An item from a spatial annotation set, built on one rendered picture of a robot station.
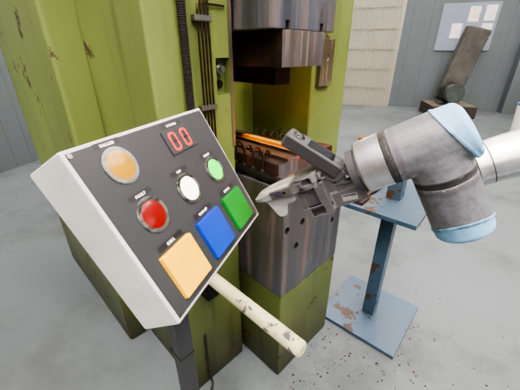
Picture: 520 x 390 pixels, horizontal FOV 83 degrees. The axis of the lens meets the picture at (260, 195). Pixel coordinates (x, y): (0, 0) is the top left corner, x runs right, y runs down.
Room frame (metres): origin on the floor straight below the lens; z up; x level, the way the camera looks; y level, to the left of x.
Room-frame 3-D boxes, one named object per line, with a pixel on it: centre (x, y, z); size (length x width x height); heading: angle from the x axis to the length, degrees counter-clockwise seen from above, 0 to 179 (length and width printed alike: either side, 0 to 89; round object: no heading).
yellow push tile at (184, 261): (0.37, 0.12, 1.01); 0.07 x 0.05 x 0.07; 160
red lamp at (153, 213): (0.39, 0.16, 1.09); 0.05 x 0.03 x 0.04; 135
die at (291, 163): (1.11, 0.02, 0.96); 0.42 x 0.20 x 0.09; 45
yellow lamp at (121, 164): (0.40, 0.20, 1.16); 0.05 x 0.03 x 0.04; 135
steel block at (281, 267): (1.16, -0.01, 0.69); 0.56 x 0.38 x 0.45; 45
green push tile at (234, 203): (0.56, 0.05, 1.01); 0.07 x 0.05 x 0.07; 160
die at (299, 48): (1.11, 0.02, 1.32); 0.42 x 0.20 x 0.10; 45
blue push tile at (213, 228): (0.47, 0.08, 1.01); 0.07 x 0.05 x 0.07; 160
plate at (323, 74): (1.28, -0.26, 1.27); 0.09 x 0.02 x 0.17; 135
